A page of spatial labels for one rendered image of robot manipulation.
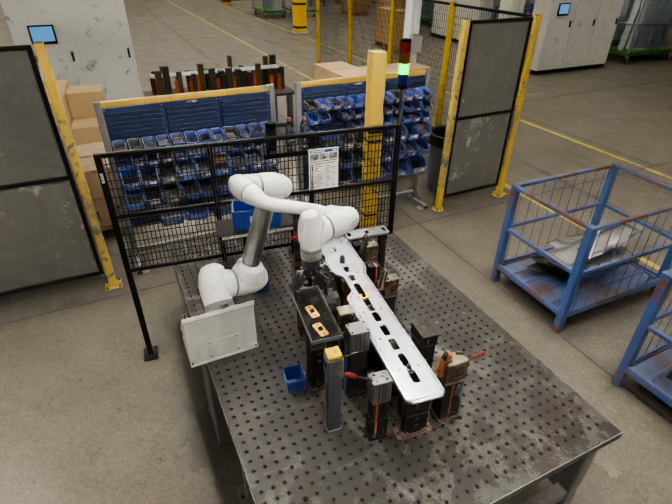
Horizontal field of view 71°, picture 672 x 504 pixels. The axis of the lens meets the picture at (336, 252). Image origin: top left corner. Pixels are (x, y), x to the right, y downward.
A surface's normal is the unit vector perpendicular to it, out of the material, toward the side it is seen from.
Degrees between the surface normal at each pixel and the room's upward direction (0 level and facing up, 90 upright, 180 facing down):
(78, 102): 90
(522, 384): 0
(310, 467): 0
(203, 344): 90
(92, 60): 90
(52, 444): 0
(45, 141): 91
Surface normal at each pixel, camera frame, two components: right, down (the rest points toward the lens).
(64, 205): 0.43, 0.50
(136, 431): 0.01, -0.84
